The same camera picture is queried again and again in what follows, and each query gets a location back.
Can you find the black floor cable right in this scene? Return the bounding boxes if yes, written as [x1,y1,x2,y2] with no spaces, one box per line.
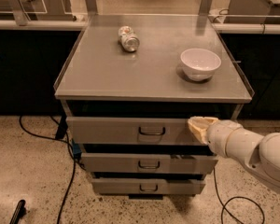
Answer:
[212,166,266,224]

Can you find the dark counter cabinet left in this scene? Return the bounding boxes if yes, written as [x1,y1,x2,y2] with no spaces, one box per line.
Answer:
[0,21,81,115]

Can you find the grey drawer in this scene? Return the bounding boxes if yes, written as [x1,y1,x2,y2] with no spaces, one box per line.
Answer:
[91,178,205,195]
[82,153,217,175]
[66,117,204,146]

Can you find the black object on floor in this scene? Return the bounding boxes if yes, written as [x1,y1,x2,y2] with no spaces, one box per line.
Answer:
[9,200,26,224]

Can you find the metal post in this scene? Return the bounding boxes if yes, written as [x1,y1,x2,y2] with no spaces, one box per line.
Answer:
[198,0,213,15]
[82,0,99,16]
[8,0,28,26]

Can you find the grey middle drawer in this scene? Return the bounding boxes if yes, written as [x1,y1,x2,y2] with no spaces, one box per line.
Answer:
[82,153,217,175]

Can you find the grey metal drawer cabinet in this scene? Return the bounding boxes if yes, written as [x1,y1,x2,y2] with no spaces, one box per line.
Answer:
[53,14,256,201]

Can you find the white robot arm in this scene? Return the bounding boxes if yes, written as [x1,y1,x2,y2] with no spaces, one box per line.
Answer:
[188,117,280,194]

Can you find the white ceramic bowl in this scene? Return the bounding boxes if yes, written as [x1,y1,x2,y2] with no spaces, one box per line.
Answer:
[180,49,221,81]

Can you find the black floor cable left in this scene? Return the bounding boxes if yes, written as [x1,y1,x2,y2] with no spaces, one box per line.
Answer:
[18,115,77,224]

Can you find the crushed silver soda can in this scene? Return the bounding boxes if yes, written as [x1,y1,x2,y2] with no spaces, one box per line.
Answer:
[118,26,140,52]

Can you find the grey bottom drawer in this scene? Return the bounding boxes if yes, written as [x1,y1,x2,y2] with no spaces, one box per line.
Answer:
[91,178,205,195]

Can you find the dark counter cabinet right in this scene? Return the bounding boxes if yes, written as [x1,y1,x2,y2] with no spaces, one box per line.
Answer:
[219,31,280,119]

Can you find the right metal post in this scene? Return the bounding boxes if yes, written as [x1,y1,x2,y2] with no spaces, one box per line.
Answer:
[198,0,213,15]

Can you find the middle metal post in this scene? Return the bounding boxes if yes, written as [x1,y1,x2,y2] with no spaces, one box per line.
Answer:
[82,0,99,16]

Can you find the left metal post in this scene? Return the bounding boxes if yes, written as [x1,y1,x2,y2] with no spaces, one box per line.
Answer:
[8,0,28,26]

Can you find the grey top drawer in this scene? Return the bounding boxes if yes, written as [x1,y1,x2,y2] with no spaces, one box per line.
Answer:
[66,117,204,146]

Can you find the black floor cable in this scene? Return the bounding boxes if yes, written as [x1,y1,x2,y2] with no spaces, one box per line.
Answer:
[212,166,266,224]
[18,115,77,224]

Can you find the dark counter cabinet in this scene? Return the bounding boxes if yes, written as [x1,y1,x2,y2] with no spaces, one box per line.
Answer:
[0,21,81,115]
[219,31,280,119]

